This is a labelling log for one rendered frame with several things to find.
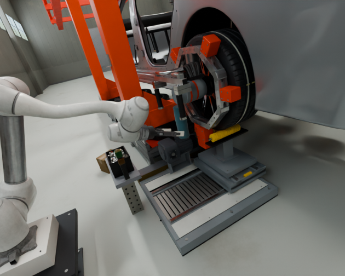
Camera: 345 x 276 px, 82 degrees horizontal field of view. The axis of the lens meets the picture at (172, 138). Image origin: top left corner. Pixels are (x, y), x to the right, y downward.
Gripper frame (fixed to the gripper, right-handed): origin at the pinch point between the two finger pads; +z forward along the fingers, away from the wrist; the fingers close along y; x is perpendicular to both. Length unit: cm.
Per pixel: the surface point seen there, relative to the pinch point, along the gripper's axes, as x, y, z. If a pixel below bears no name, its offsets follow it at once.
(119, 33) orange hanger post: 66, -50, -19
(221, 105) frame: 17.6, 18.1, 18.7
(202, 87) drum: 29.5, -0.4, 20.0
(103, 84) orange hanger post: 50, -244, 25
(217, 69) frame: 37.0, 18.2, 12.1
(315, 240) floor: -55, 62, 59
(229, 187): -39, 10, 45
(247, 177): -33, 14, 60
